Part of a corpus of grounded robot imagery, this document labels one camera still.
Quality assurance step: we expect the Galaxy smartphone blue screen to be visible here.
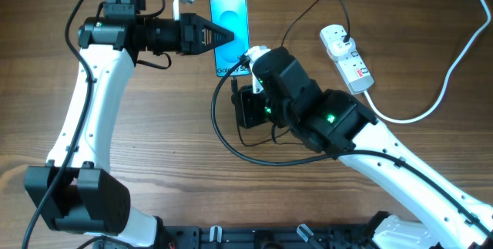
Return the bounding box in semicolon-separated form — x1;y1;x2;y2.
210;0;250;77

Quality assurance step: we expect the black USB charging cable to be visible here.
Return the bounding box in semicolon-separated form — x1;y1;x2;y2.
230;0;352;148

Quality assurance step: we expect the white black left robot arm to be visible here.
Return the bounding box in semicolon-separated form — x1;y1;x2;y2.
25;0;233;248

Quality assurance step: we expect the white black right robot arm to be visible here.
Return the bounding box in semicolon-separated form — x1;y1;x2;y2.
238;46;492;248

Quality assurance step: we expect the white power strip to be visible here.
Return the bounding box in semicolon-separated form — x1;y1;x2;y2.
320;24;374;95

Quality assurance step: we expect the white USB wall charger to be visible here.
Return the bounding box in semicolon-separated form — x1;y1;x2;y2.
327;38;355;61

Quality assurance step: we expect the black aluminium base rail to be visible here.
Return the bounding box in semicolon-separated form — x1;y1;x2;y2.
167;221;377;249

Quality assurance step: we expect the white power strip cord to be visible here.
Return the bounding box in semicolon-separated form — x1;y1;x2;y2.
362;0;493;125

